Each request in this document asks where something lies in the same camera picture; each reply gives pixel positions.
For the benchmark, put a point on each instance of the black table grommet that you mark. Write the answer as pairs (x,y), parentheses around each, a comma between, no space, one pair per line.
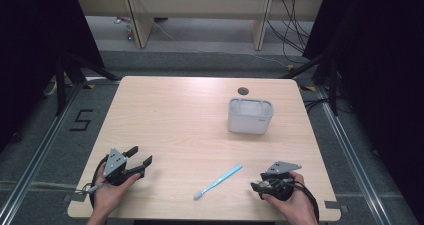
(243,91)

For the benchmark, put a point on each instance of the light blue toothbrush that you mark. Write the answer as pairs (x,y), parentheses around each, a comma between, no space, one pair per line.
(218,182)

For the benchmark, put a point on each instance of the metal floor rail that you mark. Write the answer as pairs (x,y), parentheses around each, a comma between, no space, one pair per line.
(353,158)
(36,151)

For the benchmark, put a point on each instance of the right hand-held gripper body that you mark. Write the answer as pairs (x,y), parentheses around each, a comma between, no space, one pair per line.
(280,181)

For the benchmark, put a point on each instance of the person's right hand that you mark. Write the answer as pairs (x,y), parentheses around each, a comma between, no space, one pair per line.
(296,205)

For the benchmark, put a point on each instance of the small colourful floor clutter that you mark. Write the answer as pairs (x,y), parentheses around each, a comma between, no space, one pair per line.
(128,31)

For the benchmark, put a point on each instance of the black metal stand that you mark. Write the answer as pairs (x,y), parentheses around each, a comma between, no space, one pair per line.
(71,75)
(325,71)

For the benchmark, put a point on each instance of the person's left hand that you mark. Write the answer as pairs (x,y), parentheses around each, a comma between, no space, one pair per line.
(110,195)

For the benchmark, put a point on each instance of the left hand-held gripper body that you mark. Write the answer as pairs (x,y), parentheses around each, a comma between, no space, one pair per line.
(115,166)

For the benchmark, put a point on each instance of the white plastic container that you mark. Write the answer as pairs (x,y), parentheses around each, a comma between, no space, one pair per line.
(250,116)

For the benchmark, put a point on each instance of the black curtain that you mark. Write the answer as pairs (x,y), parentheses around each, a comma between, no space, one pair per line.
(383,68)
(36,51)

